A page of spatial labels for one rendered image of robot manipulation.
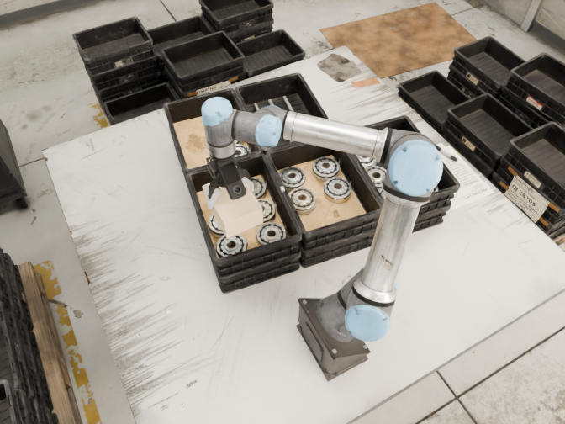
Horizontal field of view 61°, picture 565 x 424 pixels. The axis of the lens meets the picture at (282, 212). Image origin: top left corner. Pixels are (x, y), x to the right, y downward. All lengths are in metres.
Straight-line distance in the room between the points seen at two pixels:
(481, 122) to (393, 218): 1.82
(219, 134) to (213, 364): 0.77
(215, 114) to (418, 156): 0.48
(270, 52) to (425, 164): 2.23
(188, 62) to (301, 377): 2.01
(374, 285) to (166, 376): 0.75
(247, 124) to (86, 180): 1.12
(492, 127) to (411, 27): 1.61
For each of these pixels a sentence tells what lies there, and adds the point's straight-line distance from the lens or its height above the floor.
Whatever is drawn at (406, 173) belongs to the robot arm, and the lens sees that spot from 1.11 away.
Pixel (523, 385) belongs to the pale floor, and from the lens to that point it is 2.56.
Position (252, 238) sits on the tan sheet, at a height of 0.83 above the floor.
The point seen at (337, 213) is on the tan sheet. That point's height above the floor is 0.83.
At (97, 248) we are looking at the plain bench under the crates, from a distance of 1.93.
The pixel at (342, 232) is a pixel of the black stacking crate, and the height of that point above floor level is 0.87.
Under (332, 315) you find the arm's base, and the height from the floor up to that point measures 0.91.
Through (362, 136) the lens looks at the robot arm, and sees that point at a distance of 1.26.
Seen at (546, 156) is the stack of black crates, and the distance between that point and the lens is 2.71.
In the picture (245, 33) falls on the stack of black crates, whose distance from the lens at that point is 3.27.
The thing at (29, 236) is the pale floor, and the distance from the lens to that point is 3.02.
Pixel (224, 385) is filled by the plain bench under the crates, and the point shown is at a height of 0.70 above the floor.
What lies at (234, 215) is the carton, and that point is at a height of 1.12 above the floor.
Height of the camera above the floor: 2.22
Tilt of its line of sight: 53 degrees down
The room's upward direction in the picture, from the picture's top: straight up
